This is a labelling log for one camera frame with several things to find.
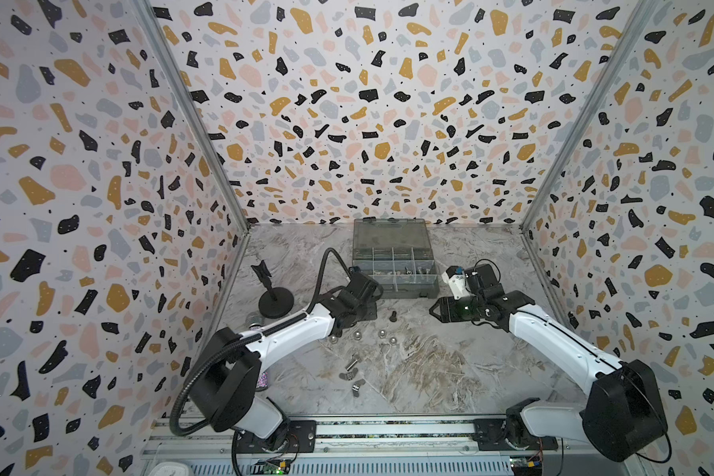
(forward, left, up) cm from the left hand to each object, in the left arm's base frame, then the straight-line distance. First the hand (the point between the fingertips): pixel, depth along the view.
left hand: (374, 306), depth 86 cm
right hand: (-2, -18, +1) cm, 19 cm away
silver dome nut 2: (-4, -2, -11) cm, 11 cm away
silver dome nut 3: (-6, -6, -10) cm, 13 cm away
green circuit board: (-37, +25, -11) cm, 46 cm away
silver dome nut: (-4, +5, -11) cm, 13 cm away
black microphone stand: (+7, +33, -9) cm, 35 cm away
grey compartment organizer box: (+31, -10, -13) cm, 35 cm away
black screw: (+2, -6, -10) cm, 12 cm away
